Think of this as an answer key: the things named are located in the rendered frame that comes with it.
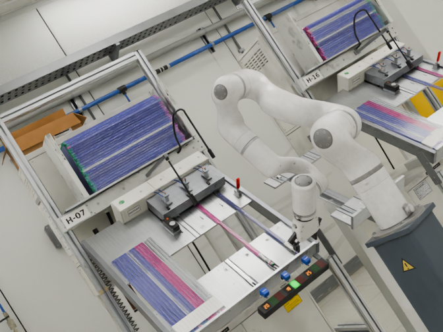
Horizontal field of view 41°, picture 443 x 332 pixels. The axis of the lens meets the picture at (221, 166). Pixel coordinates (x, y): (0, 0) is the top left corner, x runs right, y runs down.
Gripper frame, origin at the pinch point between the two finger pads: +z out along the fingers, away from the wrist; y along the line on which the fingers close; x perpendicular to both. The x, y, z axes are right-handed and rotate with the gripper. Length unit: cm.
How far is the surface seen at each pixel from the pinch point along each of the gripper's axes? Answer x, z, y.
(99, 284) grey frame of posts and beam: 62, 26, -62
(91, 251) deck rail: 65, 9, -60
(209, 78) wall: 222, 75, 118
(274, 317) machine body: 8.8, 46.1, -11.0
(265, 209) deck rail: 31.8, 9.7, 8.0
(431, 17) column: 148, 72, 300
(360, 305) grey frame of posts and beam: -19.2, 30.8, 10.6
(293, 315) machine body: 5.5, 49.1, -2.9
